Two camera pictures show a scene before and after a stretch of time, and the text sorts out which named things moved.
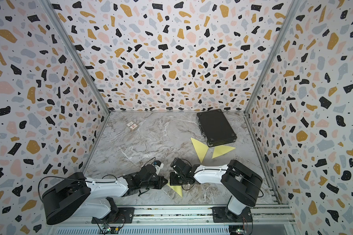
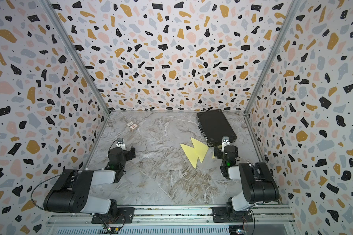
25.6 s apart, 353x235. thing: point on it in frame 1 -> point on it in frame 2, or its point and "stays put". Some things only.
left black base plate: (121, 215) stays put
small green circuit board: (112, 230) stays put
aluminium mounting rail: (194, 217) stays put
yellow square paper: (178, 189) -> (191, 153)
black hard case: (215, 128) stays put
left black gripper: (160, 184) -> (128, 156)
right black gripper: (171, 180) -> (217, 151)
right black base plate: (220, 215) stays put
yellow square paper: (200, 149) stays put
